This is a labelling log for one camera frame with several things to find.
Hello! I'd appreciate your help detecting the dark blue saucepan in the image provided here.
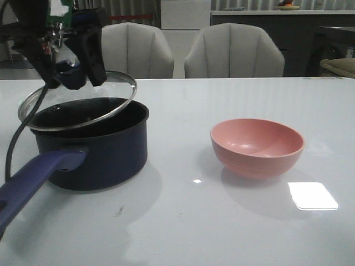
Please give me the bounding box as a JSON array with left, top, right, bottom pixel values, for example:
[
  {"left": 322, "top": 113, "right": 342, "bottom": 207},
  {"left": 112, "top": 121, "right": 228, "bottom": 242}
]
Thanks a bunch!
[{"left": 1, "top": 101, "right": 149, "bottom": 232}]

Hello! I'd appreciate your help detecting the red barrier belt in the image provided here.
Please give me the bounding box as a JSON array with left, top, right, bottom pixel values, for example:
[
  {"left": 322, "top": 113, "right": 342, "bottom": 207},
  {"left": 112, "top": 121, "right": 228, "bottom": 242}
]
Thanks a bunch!
[{"left": 109, "top": 13, "right": 154, "bottom": 21}]

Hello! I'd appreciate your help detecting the right grey upholstered chair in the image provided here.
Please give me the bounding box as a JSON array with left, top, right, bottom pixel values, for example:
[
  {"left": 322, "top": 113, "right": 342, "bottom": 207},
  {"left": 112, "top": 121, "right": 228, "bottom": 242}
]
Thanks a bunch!
[{"left": 184, "top": 23, "right": 285, "bottom": 78}]

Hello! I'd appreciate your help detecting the dark sideboard counter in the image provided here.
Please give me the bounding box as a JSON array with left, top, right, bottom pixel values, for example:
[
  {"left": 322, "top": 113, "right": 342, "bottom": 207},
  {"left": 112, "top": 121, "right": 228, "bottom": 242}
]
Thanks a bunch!
[{"left": 211, "top": 10, "right": 354, "bottom": 77}]

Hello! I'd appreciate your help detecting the black appliance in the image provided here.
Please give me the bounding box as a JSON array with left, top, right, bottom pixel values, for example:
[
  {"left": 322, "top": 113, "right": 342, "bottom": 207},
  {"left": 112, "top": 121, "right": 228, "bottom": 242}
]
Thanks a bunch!
[{"left": 306, "top": 27, "right": 354, "bottom": 76}]

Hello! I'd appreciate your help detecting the grey upholstered chair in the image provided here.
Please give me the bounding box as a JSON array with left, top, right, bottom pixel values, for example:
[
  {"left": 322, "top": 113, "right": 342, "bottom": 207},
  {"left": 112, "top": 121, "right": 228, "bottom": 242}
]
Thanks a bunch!
[
  {"left": 102, "top": 22, "right": 174, "bottom": 79},
  {"left": 184, "top": 23, "right": 285, "bottom": 78}
]

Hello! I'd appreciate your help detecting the gripper with board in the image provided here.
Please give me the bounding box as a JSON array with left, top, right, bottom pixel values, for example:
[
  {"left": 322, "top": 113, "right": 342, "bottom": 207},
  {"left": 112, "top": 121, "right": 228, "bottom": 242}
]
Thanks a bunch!
[{"left": 1, "top": 1, "right": 107, "bottom": 88}]

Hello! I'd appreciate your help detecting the left grey upholstered chair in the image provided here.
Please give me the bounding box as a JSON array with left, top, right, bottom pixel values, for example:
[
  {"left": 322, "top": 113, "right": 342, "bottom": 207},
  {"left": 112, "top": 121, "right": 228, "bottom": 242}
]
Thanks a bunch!
[{"left": 102, "top": 22, "right": 174, "bottom": 79}]

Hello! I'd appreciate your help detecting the white cabinet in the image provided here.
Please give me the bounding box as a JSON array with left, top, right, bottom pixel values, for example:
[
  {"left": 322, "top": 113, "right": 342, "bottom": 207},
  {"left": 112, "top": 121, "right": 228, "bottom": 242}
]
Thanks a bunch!
[{"left": 160, "top": 1, "right": 211, "bottom": 79}]

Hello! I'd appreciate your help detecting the glass lid with blue knob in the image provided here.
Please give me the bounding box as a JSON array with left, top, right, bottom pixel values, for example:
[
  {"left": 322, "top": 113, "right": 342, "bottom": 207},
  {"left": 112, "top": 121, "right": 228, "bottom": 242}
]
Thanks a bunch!
[{"left": 27, "top": 70, "right": 138, "bottom": 132}]

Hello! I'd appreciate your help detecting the pink bowl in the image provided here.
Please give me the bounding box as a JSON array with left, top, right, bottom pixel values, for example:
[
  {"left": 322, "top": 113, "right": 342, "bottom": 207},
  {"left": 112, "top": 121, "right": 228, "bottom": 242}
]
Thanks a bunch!
[{"left": 210, "top": 119, "right": 305, "bottom": 179}]

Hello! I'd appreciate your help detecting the fruit plate on counter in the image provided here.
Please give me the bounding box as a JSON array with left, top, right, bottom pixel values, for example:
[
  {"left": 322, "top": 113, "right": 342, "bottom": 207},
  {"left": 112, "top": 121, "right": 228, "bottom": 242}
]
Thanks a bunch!
[{"left": 276, "top": 0, "right": 300, "bottom": 11}]

